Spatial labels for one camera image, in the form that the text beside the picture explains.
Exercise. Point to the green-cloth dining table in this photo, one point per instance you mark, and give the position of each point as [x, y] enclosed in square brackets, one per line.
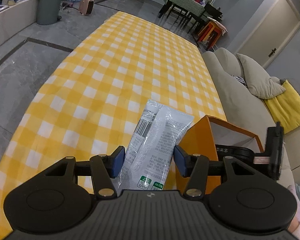
[202, 14]

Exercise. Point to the yellow checkered tablecloth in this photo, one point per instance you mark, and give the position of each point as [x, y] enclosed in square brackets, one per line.
[92, 102]

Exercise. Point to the grey trash bin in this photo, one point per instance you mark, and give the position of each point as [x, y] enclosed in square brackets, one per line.
[48, 11]

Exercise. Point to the beige cushion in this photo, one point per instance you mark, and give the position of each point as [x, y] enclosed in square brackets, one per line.
[259, 82]

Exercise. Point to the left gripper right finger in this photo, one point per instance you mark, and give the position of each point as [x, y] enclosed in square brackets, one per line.
[192, 173]

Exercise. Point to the orange cardboard box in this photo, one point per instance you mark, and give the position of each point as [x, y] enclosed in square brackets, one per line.
[204, 138]

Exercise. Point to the pink small heater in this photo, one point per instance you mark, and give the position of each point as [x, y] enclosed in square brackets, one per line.
[86, 7]

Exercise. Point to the person right hand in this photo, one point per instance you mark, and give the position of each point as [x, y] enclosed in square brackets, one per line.
[294, 227]

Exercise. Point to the beige sofa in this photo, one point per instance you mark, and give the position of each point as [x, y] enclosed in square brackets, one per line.
[246, 111]

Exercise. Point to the yellow cushion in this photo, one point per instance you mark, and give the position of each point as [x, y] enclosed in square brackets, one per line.
[285, 108]

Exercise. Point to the white tv cabinet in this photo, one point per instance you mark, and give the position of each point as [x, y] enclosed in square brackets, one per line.
[16, 18]

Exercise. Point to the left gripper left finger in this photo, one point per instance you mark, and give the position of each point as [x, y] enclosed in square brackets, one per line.
[103, 169]

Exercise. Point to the white snack packet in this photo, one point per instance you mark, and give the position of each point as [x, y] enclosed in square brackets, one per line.
[149, 153]

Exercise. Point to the orange stool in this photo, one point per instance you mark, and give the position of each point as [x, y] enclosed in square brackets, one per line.
[210, 33]

